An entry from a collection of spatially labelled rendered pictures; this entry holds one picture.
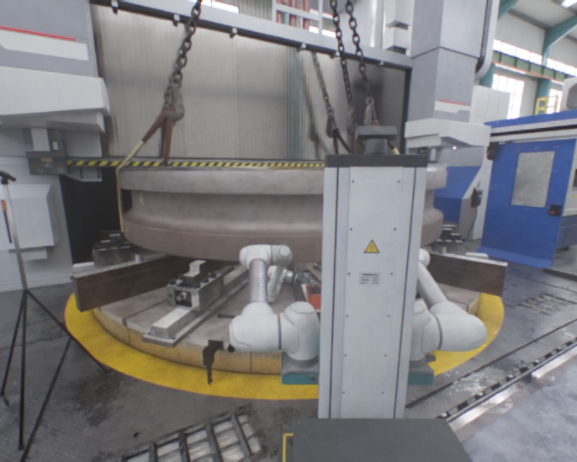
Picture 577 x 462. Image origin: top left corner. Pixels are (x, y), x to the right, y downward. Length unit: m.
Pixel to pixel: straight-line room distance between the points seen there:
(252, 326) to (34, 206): 4.32
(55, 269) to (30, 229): 0.82
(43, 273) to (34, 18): 3.40
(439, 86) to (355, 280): 5.80
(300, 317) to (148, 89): 4.79
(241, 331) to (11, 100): 2.99
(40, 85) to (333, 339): 3.27
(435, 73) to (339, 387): 6.01
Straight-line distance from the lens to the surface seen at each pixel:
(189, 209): 3.25
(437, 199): 8.45
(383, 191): 1.05
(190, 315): 2.93
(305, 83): 6.46
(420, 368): 1.49
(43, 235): 5.26
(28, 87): 3.64
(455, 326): 1.46
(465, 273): 4.16
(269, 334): 1.28
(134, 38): 5.73
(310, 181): 2.74
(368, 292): 1.13
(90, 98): 3.56
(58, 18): 4.21
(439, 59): 6.72
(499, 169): 7.30
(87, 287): 3.67
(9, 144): 4.65
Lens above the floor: 1.73
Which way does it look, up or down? 12 degrees down
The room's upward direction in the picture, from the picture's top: straight up
